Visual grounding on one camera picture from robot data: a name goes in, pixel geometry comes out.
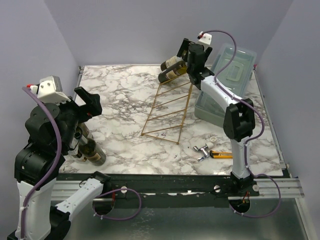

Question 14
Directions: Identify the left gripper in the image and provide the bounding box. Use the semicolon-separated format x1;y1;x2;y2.
49;85;103;151

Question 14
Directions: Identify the wine bottle white label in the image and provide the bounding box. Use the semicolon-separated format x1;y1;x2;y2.
160;51;187;72

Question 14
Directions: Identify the wine bottle brown label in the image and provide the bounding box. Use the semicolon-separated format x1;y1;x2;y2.
158;61;187;83

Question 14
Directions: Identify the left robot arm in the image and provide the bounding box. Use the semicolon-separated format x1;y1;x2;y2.
8;85;112;240

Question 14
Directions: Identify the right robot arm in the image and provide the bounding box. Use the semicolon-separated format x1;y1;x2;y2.
176;38;256;196

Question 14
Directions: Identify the rear dark wine bottle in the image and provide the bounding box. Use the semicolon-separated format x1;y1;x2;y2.
77;122;94;139

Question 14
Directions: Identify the dark wine bottle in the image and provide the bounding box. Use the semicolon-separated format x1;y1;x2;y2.
74;131;106;166
77;122;94;139

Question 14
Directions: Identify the front dark wine bottle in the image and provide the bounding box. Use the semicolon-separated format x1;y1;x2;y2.
74;131;106;166

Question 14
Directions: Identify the clear glass bottle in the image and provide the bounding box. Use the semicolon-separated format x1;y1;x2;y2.
68;144;84;162

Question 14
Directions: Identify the translucent green plastic toolbox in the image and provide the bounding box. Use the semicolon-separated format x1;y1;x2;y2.
194;43;257;127

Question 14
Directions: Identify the white plastic pipe fitting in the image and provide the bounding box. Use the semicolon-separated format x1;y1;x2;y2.
206;136;217;149

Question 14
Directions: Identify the yellow utility knife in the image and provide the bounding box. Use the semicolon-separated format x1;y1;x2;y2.
209;150;233;159

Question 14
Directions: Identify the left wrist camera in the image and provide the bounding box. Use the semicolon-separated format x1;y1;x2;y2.
26;75;71;105

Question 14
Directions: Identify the gold wire wine rack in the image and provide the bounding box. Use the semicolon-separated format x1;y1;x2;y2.
141;72;193;145

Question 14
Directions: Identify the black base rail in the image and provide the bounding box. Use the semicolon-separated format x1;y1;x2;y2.
57;172;261;210

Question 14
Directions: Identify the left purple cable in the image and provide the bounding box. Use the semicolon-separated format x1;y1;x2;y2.
19;86;63;238

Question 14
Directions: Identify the aluminium frame rail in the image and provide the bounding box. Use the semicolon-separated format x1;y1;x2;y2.
51;178;305;202

